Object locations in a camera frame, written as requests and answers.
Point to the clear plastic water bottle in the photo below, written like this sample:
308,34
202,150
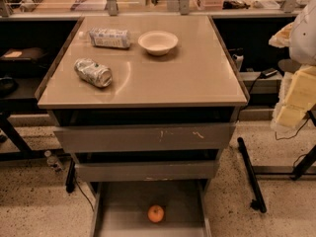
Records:
112,38

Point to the grey drawer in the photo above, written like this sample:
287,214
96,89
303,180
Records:
82,131
147,171

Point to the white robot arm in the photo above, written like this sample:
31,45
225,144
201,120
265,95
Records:
300,38

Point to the black power adapter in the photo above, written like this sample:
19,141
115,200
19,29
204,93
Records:
268,73

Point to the top grey drawer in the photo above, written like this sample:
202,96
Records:
82,131

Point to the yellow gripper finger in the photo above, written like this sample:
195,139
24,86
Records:
302,90
289,116

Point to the open bottom drawer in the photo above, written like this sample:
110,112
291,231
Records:
121,210

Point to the white paper bowl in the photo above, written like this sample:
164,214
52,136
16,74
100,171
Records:
158,43

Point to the small bottle on floor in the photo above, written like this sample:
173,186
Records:
53,161

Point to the black table leg bar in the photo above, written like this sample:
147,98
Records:
258,202

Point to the orange fruit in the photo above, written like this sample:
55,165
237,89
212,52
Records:
155,213

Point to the middle grey drawer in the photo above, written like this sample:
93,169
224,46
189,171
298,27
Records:
147,171

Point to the crushed silver can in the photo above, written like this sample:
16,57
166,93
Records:
94,73

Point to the grey drawer cabinet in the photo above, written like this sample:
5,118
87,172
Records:
197,73

